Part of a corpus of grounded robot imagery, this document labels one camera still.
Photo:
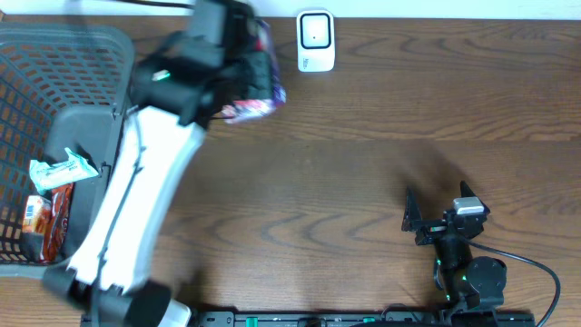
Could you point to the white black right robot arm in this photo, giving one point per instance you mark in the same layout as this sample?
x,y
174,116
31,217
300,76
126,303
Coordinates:
x,y
474,285

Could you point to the grey plastic lattice basket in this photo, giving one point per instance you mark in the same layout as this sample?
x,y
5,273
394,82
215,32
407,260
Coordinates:
x,y
62,87

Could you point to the orange Kleenex tissue pack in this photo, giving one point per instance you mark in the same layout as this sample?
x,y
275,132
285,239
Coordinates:
x,y
37,214

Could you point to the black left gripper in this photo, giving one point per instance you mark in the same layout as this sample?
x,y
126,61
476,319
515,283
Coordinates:
x,y
259,74

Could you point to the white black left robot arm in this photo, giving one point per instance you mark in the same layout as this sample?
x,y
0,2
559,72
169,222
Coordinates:
x,y
175,92

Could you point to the red blue snack bag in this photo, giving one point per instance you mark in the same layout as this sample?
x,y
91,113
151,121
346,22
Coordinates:
x,y
265,97

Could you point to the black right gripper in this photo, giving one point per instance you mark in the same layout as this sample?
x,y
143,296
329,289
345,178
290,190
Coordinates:
x,y
431,229

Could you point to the teal flushable wipes packet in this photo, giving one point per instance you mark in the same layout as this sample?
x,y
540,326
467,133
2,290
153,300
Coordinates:
x,y
46,177

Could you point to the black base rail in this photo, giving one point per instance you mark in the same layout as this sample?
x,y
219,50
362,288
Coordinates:
x,y
396,317

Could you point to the orange snack bar wrapper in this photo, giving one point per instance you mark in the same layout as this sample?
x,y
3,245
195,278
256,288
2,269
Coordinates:
x,y
56,229

